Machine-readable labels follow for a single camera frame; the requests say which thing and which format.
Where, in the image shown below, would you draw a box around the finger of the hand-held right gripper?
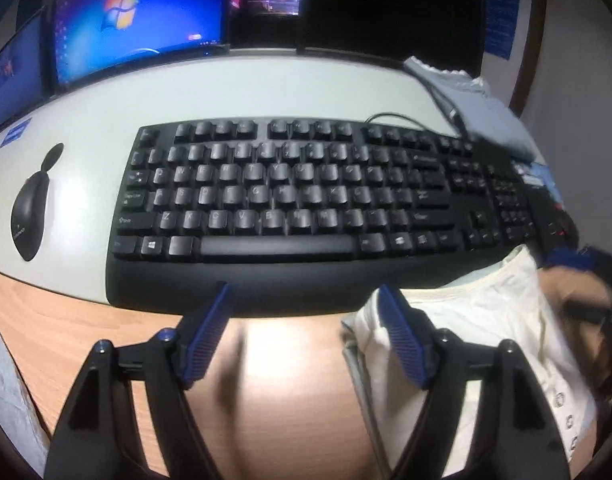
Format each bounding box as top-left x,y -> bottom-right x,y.
545,247 -> 595,272
562,297 -> 612,325

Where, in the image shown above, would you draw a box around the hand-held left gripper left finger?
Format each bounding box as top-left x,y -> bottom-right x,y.
46,281 -> 232,480

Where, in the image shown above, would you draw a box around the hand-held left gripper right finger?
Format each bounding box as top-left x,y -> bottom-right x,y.
376,285 -> 572,480

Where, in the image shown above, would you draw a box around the cream shirt with grey trim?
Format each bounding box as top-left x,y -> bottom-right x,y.
340,244 -> 600,480

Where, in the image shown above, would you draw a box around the grey folded clothes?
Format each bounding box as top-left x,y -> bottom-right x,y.
403,55 -> 538,159

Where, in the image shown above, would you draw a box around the blue and white packet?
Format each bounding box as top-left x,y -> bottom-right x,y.
512,159 -> 568,207

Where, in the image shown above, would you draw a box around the black keyboard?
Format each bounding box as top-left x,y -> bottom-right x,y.
105,118 -> 543,312

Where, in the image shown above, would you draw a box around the white plastic bag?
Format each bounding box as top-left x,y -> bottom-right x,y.
0,304 -> 52,467

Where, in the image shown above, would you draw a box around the blue desk sticker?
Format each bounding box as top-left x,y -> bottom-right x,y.
0,117 -> 33,149

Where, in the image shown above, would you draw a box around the dark switched-off monitor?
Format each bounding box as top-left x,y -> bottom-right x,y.
296,0 -> 488,74

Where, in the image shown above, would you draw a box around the monitor with blue screen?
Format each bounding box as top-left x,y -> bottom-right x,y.
0,12 -> 50,134

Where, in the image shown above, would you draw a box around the monitor with blue wallpaper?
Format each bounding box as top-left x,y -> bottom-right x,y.
48,0 -> 232,97

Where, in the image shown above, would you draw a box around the black keyboard cable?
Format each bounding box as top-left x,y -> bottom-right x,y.
365,112 -> 463,139

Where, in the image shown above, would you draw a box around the black corded mouse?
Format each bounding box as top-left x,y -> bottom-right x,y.
10,142 -> 67,263

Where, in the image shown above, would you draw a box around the blue wall poster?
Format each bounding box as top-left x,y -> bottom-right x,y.
478,0 -> 530,59

